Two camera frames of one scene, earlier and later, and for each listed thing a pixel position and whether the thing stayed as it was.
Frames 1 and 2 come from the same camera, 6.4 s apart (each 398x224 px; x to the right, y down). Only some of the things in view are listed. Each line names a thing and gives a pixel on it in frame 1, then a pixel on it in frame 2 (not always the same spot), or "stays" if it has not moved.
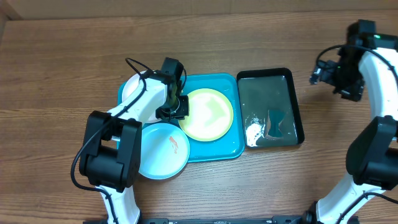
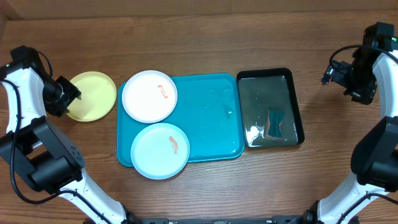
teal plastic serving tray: (231, 144) stays
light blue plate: (164, 150) stays
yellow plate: (211, 114) → (98, 96)
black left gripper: (183, 111) → (73, 92)
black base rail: (278, 219) stays
